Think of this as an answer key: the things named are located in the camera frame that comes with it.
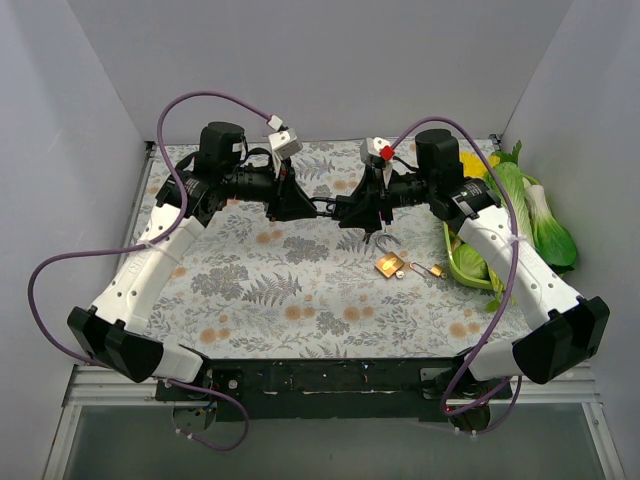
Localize black-headed key bunch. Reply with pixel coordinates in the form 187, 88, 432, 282
363, 230, 375, 250

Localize black padlock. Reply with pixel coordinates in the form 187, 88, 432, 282
310, 196, 349, 221

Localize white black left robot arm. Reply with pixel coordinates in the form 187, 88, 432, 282
68, 122, 317, 400

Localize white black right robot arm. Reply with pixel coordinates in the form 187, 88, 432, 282
332, 129, 610, 398

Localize large brass padlock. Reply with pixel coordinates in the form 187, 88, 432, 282
375, 233, 405, 280

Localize floral patterned mat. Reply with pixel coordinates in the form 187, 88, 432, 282
136, 163, 494, 358

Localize small brass padlock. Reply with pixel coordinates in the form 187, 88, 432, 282
409, 262, 447, 279

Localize yellow-leaf napa cabbage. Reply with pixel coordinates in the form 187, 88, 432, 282
459, 152, 488, 179

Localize green plastic basket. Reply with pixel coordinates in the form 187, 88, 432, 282
441, 174, 574, 291

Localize round green cabbage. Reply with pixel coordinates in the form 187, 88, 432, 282
452, 243, 488, 280

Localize green napa cabbage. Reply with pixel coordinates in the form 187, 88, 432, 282
494, 162, 534, 247

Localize green celery stalks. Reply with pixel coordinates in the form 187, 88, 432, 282
485, 268, 506, 313

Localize bok choy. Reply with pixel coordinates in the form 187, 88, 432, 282
525, 184, 577, 268

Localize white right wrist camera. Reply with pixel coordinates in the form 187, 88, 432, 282
360, 137, 393, 168

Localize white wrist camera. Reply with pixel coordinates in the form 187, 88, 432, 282
267, 115, 302, 161
360, 137, 393, 168

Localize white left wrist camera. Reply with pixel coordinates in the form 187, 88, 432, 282
267, 115, 302, 161

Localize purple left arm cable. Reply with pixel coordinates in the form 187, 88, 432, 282
27, 90, 251, 449

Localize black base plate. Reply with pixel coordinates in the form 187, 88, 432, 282
154, 357, 514, 424

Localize aluminium frame rail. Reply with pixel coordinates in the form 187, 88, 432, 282
44, 359, 626, 479

